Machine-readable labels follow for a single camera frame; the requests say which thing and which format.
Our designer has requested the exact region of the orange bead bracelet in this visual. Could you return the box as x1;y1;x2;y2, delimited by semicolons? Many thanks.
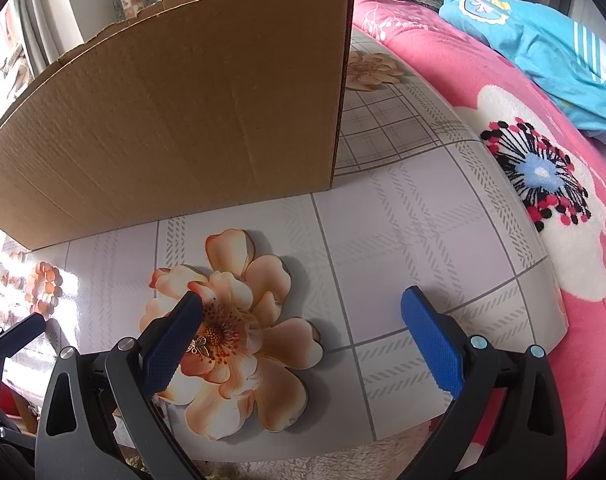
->
24;260;64;321

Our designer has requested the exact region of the gold flower brooch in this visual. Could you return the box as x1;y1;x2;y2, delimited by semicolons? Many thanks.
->
186;335;210;358

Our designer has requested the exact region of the floral bed sheet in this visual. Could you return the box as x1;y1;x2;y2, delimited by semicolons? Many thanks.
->
0;27;569;463

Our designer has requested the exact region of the pink fleece blanket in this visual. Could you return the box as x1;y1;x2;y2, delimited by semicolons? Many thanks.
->
354;0;606;476

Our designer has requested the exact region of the brown cardboard box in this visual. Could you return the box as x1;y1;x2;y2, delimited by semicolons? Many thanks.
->
0;0;354;249

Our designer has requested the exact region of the blue pillow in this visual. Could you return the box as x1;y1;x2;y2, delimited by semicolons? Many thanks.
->
440;0;606;144

